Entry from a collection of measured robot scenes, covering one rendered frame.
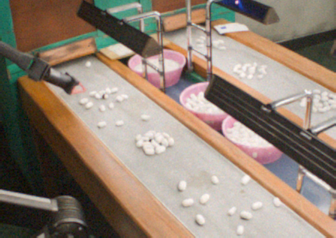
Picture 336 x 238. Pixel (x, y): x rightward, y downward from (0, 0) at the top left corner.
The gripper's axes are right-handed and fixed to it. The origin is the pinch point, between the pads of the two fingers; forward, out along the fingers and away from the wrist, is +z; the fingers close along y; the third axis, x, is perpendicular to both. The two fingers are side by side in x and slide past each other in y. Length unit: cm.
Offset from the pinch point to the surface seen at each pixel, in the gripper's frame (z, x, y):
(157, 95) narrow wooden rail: 23.2, -12.8, -14.9
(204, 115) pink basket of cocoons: 29, -16, -38
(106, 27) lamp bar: -7.1, -26.9, -1.9
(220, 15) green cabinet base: 83, -63, 43
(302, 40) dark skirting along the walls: 237, -99, 106
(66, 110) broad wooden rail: -4.1, 10.2, -2.0
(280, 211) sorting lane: 19, -8, -95
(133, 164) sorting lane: 1.7, 7.7, -47.1
